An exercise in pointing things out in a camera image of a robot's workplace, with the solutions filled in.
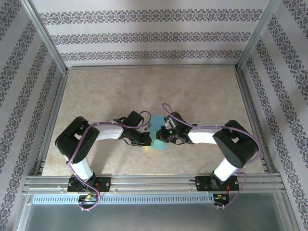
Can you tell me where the grey metal panel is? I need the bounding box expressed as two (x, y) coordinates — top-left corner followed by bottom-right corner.
(14, 192), (300, 231)

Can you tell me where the small electronics board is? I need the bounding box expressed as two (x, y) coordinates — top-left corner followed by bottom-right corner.
(78, 194), (99, 203)
(213, 193), (231, 202)

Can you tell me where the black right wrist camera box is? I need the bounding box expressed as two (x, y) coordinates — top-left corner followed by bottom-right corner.
(164, 111), (186, 132)

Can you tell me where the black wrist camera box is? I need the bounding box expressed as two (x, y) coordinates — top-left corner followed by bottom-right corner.
(164, 111), (186, 132)
(113, 110), (152, 132)

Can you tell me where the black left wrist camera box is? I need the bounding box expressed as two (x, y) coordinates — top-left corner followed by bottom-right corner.
(113, 110), (152, 132)

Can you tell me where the wide aluminium mounting rail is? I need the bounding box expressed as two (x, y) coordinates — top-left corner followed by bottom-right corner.
(23, 174), (284, 194)

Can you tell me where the slotted grey cable duct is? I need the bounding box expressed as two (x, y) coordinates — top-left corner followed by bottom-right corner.
(32, 193), (216, 205)

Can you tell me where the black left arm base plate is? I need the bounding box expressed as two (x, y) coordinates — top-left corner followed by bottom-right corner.
(67, 177), (112, 193)

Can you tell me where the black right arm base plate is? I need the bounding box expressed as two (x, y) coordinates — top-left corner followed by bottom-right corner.
(196, 175), (240, 192)

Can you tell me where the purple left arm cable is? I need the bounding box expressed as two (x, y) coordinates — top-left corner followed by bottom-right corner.
(66, 110), (152, 212)

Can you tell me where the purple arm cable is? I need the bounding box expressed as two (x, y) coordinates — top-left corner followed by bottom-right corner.
(162, 103), (262, 210)
(66, 110), (152, 212)

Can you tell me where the aluminium frame rail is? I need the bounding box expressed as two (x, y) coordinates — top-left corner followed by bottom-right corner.
(65, 64), (239, 71)
(33, 71), (69, 176)
(234, 67), (276, 174)

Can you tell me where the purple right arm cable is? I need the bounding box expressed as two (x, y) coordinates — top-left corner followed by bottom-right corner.
(162, 103), (262, 210)

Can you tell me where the aluminium frame post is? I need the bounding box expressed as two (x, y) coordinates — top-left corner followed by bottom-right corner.
(21, 0), (68, 74)
(235, 0), (282, 73)

